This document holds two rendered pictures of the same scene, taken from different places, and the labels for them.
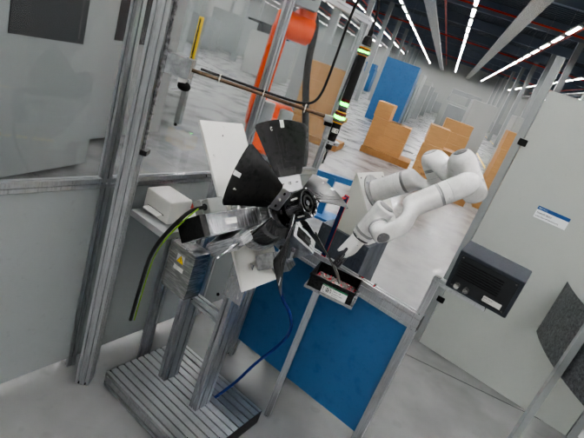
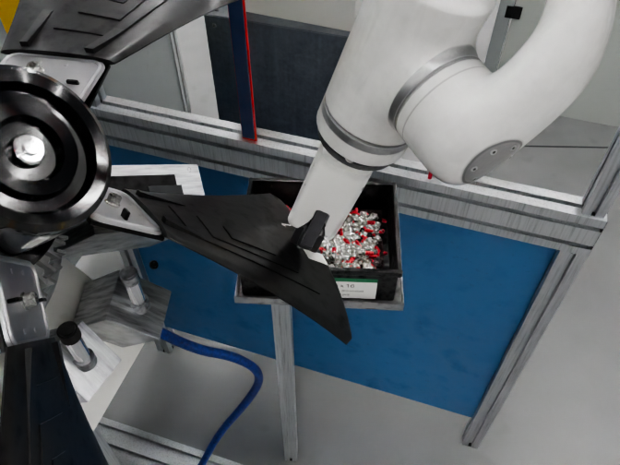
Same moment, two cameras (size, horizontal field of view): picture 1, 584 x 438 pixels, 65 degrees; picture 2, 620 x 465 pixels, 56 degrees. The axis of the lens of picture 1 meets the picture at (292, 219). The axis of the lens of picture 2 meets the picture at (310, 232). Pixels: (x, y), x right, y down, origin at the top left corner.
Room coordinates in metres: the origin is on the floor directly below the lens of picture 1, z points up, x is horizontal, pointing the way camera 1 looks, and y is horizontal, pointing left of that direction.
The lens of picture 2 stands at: (1.33, -0.17, 1.48)
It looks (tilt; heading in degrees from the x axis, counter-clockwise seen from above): 49 degrees down; 349
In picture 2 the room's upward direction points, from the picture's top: straight up
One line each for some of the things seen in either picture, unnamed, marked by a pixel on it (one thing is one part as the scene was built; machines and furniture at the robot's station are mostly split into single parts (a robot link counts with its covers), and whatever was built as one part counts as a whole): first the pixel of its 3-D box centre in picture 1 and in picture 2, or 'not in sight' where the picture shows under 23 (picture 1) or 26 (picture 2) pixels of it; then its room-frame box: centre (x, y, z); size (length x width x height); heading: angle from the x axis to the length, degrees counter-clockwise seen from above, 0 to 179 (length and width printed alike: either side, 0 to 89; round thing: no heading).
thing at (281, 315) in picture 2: (291, 354); (286, 381); (1.88, -0.22, 0.40); 0.03 x 0.03 x 0.80; 76
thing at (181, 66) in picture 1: (178, 65); not in sight; (1.71, 0.58, 1.54); 0.10 x 0.07 x 0.08; 96
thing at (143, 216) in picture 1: (178, 219); not in sight; (1.94, 0.50, 0.85); 0.36 x 0.24 x 0.03; 151
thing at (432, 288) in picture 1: (428, 295); (619, 158); (1.83, -0.68, 0.96); 0.03 x 0.03 x 0.20; 61
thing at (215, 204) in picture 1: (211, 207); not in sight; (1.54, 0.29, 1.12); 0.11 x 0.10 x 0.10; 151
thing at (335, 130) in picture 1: (348, 91); not in sight; (1.77, -0.04, 1.65); 0.04 x 0.04 x 0.46
